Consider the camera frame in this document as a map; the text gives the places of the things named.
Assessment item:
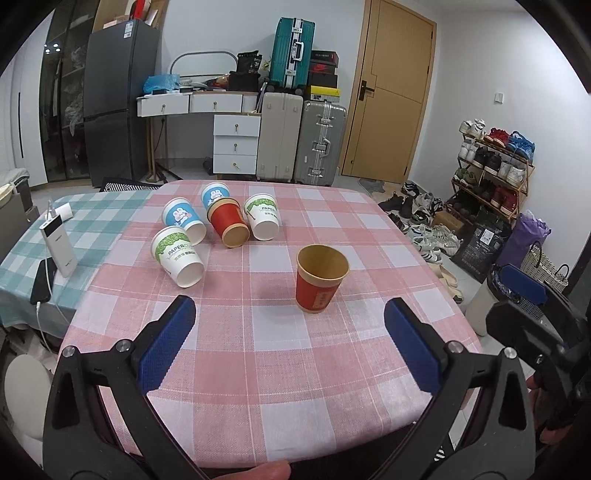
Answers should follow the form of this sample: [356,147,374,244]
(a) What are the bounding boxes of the red paper cup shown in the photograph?
[207,198,250,249]
[295,244,349,313]

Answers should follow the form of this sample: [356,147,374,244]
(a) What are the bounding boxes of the green white cup near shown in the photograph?
[150,226,205,289]

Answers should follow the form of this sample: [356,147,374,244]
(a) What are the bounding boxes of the green white cup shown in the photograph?
[243,193,280,241]
[150,226,205,289]

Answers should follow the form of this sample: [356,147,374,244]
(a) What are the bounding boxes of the blue cup near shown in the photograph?
[161,197,206,245]

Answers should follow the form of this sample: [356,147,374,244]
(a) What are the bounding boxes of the blue cup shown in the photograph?
[161,197,206,245]
[200,182,230,211]

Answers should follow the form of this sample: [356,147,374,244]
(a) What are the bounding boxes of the blue cup far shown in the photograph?
[200,182,230,211]

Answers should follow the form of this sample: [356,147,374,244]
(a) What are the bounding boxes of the green white cup far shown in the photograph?
[243,193,280,241]

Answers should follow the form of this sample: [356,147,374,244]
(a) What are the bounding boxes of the person's right hand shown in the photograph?
[526,375,571,446]

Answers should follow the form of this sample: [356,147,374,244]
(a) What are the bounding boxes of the person's left hand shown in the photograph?
[215,460,291,480]

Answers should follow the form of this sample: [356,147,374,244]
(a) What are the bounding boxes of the purple bag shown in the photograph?
[496,210,551,267]

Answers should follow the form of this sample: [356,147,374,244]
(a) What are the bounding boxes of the pink plaid tablecloth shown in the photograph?
[59,179,484,469]

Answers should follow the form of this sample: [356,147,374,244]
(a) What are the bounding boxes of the shoe rack with shoes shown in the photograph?
[446,119,536,225]

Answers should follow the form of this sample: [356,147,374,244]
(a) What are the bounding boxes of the black smartphone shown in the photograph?
[29,257,57,305]

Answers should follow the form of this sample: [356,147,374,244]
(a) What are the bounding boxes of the teal plaid tablecloth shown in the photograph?
[0,189,157,333]

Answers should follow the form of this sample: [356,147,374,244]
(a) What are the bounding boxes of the white round stool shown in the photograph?
[4,355,52,464]

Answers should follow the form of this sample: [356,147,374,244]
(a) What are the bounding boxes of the white power bank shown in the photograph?
[39,216,78,278]

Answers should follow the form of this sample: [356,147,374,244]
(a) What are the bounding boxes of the silver suitcase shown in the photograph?
[294,100,346,186]

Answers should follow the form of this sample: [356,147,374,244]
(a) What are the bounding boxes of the dark glass wardrobe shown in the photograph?
[39,0,99,182]

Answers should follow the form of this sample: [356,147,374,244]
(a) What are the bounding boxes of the white drawer desk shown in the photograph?
[136,90,260,175]

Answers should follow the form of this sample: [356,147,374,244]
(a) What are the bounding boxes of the wooden door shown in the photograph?
[341,1,437,183]

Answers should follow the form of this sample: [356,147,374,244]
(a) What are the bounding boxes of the beige suitcase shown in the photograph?
[256,92,304,182]

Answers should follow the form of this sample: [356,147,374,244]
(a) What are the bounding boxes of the blue plastic bag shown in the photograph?
[143,74,180,95]

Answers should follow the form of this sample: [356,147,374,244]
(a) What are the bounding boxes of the black refrigerator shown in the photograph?
[83,20,159,187]

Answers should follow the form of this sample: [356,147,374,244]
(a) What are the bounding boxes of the stacked shoe boxes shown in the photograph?
[308,50,341,102]

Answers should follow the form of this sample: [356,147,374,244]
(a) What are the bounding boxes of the teal suitcase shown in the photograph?
[269,17,315,90]

